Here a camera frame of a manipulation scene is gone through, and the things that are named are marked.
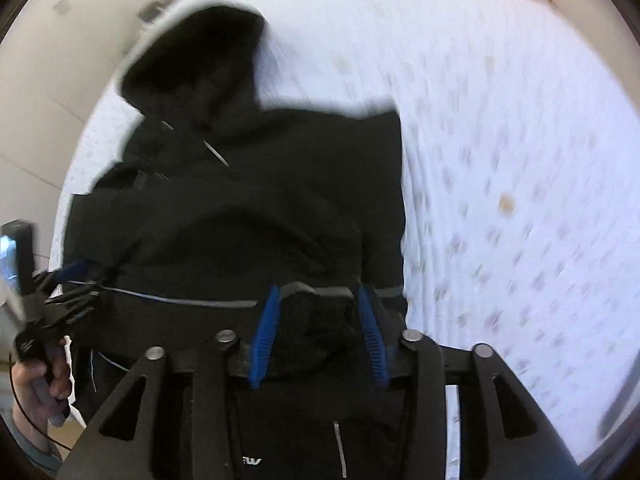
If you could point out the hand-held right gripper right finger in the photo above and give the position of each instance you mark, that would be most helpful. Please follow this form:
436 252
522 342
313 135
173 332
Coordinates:
371 327

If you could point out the person's left forearm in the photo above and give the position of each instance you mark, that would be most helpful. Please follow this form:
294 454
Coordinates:
30 442

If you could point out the white patterned bed sheet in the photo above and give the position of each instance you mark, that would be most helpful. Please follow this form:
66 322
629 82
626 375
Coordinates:
490 185

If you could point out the black hooded jacket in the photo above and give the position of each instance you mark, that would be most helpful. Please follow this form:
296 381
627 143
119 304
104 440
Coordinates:
240 195

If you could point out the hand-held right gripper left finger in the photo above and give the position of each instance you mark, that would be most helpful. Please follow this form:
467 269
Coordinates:
264 327

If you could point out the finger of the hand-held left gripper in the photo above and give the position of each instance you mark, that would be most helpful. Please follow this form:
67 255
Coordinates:
75 287

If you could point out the person's left hand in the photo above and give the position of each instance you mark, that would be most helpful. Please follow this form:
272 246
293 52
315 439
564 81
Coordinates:
42 385

